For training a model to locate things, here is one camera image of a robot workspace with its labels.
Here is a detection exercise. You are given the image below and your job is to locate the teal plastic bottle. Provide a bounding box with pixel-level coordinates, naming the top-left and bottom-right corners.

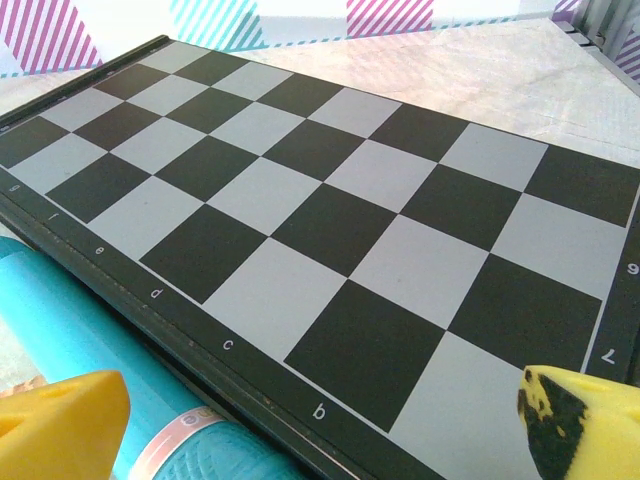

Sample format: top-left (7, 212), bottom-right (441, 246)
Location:
top-left (0, 234), bottom-right (311, 480)

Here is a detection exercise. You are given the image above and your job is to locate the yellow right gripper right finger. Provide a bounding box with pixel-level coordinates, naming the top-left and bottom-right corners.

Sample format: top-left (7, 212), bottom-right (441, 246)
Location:
top-left (514, 364), bottom-right (640, 480)

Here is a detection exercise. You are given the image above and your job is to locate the black grey chessboard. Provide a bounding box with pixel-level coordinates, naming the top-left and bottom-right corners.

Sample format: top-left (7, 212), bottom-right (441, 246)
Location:
top-left (0, 33), bottom-right (640, 480)

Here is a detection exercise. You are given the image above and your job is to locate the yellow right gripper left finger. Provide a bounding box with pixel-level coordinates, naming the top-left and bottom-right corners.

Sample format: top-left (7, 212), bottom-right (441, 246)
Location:
top-left (0, 369), bottom-right (133, 480)

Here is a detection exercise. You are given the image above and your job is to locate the brown cardboard paper box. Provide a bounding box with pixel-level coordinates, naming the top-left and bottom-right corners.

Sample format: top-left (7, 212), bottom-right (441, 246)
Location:
top-left (7, 377), bottom-right (51, 399)

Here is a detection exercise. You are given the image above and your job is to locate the aluminium side floor rail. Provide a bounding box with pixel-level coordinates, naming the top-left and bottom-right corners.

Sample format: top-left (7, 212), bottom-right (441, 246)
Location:
top-left (552, 0), bottom-right (640, 99)

